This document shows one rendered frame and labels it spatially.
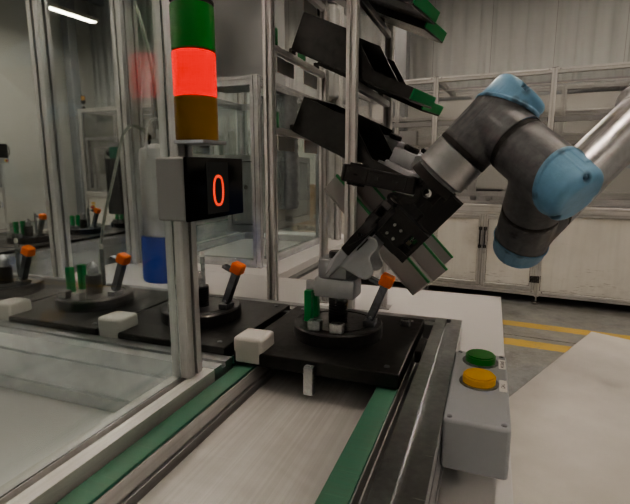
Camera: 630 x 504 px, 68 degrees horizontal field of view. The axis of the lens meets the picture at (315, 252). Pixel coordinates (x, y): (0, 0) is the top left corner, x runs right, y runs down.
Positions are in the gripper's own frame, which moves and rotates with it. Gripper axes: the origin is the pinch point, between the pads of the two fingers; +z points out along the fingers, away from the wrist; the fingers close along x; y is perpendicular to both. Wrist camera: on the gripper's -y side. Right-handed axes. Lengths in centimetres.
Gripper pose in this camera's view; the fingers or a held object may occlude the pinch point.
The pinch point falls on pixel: (334, 263)
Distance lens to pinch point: 72.9
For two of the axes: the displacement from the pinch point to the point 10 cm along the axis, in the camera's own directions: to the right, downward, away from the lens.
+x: 3.5, -1.6, 9.2
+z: -6.3, 6.9, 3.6
